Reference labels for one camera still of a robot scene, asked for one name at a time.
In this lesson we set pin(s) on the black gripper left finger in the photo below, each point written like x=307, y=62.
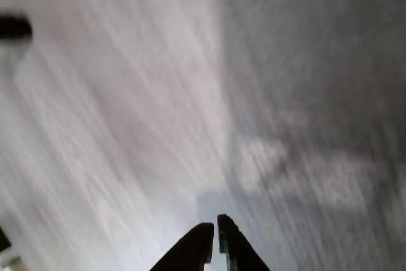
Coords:
x=193, y=248

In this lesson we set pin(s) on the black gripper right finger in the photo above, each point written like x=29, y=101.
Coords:
x=238, y=252

